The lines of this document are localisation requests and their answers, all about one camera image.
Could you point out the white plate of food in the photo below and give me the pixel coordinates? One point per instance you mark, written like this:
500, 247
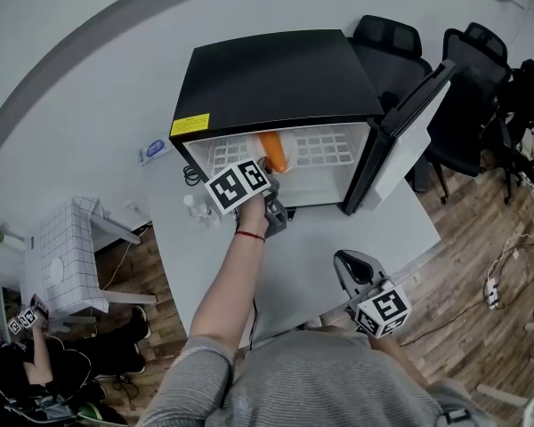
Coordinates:
294, 148

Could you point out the black mini fridge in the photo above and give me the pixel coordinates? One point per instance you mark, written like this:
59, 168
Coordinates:
271, 82

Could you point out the white power strip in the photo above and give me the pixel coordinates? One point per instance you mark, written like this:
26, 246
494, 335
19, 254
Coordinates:
492, 292

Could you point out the person's right forearm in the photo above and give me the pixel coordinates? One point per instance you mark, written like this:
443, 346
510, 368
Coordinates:
398, 358

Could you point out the small white dish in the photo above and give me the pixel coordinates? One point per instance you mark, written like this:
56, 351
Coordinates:
57, 274

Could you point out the clear plastic water bottle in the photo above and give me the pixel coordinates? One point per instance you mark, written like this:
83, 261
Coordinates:
201, 211

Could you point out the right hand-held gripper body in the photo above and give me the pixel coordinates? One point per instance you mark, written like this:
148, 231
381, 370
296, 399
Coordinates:
382, 309

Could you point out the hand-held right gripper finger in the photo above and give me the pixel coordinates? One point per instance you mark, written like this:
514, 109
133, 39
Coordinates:
374, 266
342, 274

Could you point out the orange carrot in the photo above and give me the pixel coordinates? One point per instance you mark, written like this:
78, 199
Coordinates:
274, 149

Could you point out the blue and white packet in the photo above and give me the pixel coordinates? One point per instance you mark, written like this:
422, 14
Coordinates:
154, 150

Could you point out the person's left hand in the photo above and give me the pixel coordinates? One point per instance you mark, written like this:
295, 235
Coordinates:
252, 216

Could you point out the black office chair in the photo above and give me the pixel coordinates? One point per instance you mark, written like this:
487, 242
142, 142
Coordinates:
527, 105
463, 118
389, 56

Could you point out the white grid-pattern cloth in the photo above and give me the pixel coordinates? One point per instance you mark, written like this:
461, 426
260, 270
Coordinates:
67, 256

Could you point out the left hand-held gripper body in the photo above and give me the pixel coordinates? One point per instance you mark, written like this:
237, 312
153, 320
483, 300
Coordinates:
236, 187

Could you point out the grey striped shirt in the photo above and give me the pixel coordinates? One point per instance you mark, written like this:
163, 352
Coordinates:
320, 381

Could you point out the person's left forearm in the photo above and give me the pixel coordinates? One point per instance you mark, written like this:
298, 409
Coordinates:
231, 283

